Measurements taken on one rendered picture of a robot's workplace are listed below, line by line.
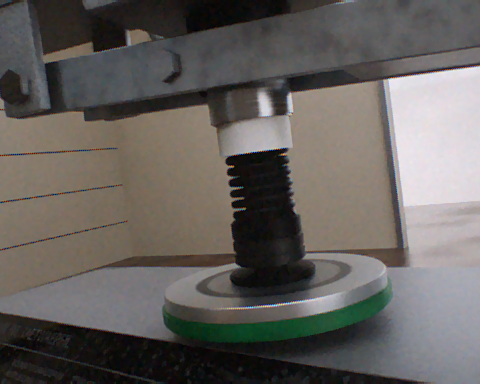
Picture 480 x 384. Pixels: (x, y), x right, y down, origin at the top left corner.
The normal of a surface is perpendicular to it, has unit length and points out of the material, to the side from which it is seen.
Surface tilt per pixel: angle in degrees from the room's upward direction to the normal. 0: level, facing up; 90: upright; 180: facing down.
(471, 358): 0
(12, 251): 90
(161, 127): 90
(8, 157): 90
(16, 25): 90
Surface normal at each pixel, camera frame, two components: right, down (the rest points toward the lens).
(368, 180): -0.53, 0.11
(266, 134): 0.28, 0.01
